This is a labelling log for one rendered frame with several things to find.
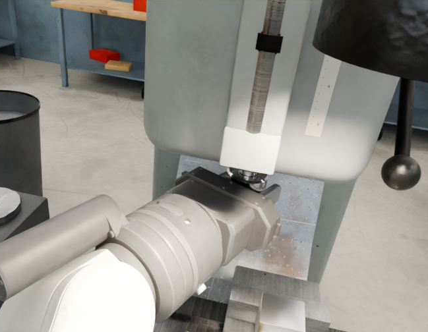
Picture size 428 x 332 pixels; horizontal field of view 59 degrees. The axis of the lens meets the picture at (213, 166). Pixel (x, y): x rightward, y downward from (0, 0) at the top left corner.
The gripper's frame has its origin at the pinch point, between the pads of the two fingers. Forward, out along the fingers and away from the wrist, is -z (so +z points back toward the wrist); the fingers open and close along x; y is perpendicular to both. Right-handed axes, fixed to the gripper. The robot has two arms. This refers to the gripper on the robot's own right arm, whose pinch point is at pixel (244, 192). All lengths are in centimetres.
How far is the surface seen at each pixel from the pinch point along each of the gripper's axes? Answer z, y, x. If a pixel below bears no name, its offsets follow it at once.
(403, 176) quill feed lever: 2.9, -9.8, -14.7
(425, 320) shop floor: -144, 122, -44
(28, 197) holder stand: 7.7, 12.9, 32.6
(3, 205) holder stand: 12.2, 11.7, 31.3
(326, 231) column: -42, 29, -3
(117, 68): -255, 95, 304
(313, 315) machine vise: -8.6, 20.4, -10.5
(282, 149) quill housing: 7.2, -10.2, -6.1
